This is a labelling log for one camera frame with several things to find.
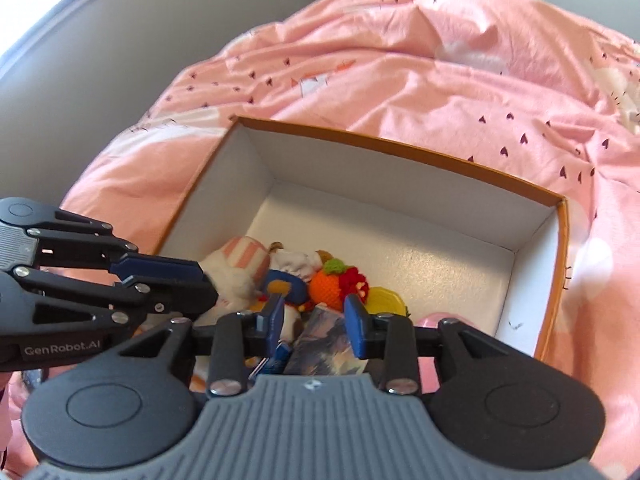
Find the white brown plush toy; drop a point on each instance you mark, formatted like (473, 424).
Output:
(295, 260)

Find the window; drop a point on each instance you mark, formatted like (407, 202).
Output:
(30, 0)

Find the pink printed blanket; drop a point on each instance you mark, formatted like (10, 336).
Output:
(400, 85)

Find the orange crochet fruit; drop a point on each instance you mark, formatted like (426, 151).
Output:
(327, 285)

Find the red crochet ball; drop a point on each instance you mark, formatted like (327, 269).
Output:
(356, 282)

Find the pink plastic toy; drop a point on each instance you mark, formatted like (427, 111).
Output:
(442, 320)

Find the yellow plastic toy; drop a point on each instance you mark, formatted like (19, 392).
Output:
(387, 302)

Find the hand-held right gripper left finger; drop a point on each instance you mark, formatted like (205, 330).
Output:
(272, 321)

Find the pink striped plush toy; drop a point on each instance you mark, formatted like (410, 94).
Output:
(240, 265)

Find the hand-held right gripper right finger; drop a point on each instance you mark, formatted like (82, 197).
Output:
(355, 327)

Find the blue penguin toy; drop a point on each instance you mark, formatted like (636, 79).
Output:
(282, 285)

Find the orange cardboard box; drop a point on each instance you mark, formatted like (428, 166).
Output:
(400, 240)

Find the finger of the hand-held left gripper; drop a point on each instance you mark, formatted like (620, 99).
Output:
(160, 267)
(190, 296)

